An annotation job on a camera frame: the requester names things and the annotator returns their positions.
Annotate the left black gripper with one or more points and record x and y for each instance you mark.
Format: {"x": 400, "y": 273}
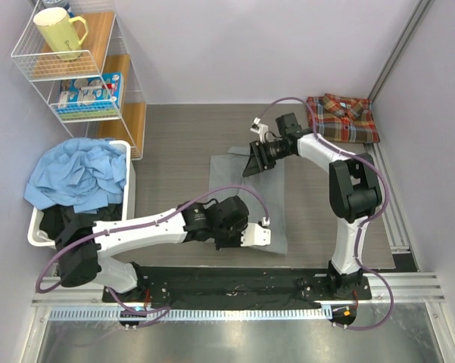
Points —
{"x": 237, "y": 243}

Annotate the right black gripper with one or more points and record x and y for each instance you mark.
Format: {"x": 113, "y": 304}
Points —
{"x": 259, "y": 160}

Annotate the grey long sleeve shirt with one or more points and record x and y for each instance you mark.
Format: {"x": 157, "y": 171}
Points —
{"x": 270, "y": 185}

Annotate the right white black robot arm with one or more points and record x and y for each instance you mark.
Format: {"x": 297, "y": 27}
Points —
{"x": 354, "y": 191}

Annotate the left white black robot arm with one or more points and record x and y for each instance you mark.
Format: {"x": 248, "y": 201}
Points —
{"x": 93, "y": 260}

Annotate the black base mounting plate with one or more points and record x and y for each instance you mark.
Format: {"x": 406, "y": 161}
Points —
{"x": 239, "y": 289}

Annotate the folded plaid shirt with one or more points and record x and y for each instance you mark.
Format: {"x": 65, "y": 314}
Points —
{"x": 343, "y": 119}

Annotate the light blue shirt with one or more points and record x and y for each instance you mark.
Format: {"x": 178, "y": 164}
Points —
{"x": 75, "y": 177}

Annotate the blue picture box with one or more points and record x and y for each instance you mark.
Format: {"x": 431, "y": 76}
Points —
{"x": 91, "y": 97}

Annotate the black garment in bin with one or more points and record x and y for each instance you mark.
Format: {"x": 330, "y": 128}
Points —
{"x": 56, "y": 218}

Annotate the white plastic laundry bin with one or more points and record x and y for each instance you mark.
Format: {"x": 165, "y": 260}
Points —
{"x": 128, "y": 181}

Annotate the yellow mug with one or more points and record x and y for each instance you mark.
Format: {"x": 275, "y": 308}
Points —
{"x": 63, "y": 34}

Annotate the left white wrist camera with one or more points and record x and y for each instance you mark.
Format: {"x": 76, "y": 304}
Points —
{"x": 257, "y": 234}

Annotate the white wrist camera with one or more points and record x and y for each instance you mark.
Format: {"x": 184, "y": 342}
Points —
{"x": 260, "y": 129}
{"x": 257, "y": 234}

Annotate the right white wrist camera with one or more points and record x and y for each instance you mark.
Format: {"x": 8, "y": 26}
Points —
{"x": 260, "y": 129}

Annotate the aluminium rail frame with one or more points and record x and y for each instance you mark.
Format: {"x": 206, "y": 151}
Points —
{"x": 419, "y": 330}

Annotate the white wire shelf rack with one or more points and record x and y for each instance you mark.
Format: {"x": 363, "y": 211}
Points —
{"x": 103, "y": 51}

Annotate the aluminium corner post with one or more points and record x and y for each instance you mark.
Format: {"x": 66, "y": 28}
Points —
{"x": 415, "y": 19}

